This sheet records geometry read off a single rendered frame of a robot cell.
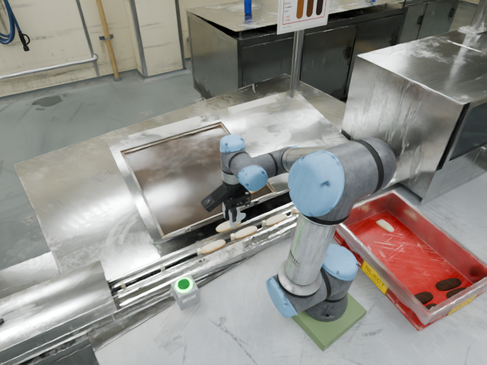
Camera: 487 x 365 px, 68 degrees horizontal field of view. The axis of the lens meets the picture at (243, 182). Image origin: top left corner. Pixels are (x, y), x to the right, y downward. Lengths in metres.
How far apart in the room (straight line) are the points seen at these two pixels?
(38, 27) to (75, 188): 3.06
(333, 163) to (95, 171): 1.40
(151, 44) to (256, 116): 2.91
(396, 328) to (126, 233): 1.02
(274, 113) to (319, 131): 0.25
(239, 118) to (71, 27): 3.15
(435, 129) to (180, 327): 1.15
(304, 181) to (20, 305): 0.96
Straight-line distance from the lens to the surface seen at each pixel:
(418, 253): 1.52
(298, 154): 0.99
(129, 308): 1.27
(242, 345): 1.19
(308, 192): 0.69
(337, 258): 1.06
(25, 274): 1.55
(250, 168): 1.02
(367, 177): 0.71
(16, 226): 3.07
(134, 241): 1.48
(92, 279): 1.29
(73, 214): 1.68
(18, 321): 1.30
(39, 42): 4.71
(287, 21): 2.05
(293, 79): 2.23
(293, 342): 1.21
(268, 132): 1.79
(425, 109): 1.56
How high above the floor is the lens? 1.90
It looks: 40 degrees down
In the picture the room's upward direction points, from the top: straight up
